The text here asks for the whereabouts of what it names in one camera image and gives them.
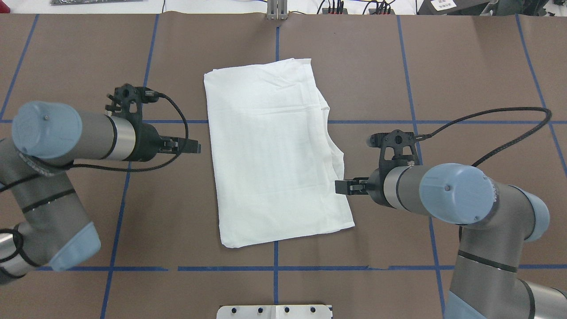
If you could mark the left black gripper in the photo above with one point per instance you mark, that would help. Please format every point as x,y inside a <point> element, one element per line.
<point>147,142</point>

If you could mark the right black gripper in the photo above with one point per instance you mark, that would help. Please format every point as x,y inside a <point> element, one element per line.
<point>376,185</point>

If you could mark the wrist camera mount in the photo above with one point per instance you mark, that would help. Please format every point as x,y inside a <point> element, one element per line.
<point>127,102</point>
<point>397,148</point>

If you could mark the white printed long-sleeve shirt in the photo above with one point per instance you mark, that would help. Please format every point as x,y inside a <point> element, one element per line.
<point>275,164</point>

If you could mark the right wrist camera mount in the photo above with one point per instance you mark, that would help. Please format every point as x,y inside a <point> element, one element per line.
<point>397,148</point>

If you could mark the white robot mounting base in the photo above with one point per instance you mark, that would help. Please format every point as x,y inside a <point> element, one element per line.
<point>293,311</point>

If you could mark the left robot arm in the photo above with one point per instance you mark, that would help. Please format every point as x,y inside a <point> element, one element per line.
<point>47,138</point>

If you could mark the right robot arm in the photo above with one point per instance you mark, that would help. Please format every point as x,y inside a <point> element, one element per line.
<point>496,219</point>

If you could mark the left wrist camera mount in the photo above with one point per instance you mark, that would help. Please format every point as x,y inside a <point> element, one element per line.
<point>127,102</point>

